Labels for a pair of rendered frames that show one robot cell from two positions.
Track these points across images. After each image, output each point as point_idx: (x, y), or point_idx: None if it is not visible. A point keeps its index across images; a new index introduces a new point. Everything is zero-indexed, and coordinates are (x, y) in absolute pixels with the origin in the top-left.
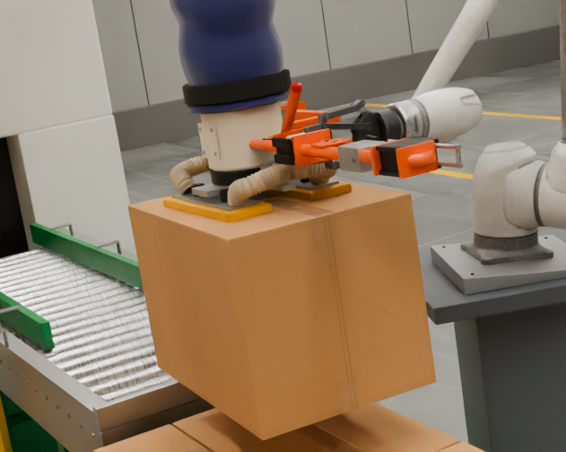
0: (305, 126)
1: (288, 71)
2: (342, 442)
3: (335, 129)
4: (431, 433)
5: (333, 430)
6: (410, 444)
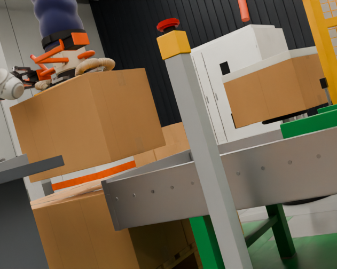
0: (35, 70)
1: (42, 39)
2: (79, 194)
3: (25, 74)
4: (42, 206)
5: (86, 193)
6: (51, 203)
